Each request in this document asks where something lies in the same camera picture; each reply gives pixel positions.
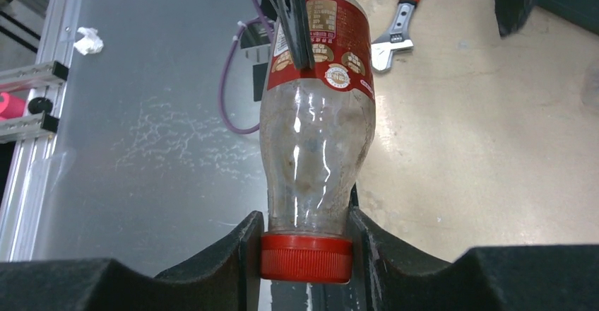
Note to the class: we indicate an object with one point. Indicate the red cap tea bottle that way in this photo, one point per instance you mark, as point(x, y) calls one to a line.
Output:
point(316, 127)

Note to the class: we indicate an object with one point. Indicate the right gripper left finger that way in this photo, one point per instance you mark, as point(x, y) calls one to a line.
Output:
point(223, 276)

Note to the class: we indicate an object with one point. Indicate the red handle adjustable wrench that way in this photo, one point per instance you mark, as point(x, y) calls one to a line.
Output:
point(395, 39)

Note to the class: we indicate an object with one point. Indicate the crumpled white paper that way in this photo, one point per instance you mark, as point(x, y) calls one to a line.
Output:
point(90, 43)

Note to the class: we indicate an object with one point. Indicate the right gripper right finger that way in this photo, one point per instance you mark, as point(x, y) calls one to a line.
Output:
point(391, 274)

